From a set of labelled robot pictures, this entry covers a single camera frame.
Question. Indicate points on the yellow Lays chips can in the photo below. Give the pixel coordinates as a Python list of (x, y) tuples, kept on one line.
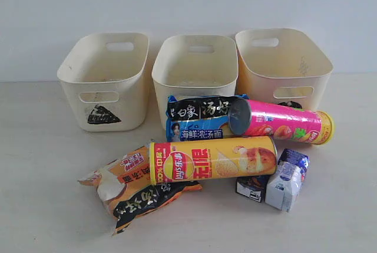
[(212, 159)]

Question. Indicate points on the pink Lays chips can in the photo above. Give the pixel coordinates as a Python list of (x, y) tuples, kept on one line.
[(255, 118)]

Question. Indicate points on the purple juice carton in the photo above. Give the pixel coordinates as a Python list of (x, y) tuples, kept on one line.
[(252, 187)]

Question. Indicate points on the white blue milk carton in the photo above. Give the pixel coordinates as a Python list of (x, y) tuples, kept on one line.
[(284, 185)]

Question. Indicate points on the blue instant noodle packet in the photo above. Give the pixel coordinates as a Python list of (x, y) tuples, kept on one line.
[(199, 118)]

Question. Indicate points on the middle cream plastic bin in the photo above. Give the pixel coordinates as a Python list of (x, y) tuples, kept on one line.
[(194, 65)]

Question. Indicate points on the cream plastic bin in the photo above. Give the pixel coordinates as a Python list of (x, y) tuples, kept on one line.
[(104, 78), (277, 65), (194, 65)]

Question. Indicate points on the left cream plastic bin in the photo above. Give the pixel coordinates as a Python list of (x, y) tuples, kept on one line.
[(104, 78)]

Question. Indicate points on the orange instant noodle packet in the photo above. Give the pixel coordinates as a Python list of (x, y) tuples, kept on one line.
[(125, 189)]

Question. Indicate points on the right cream plastic bin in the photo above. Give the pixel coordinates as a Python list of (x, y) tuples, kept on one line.
[(277, 65)]

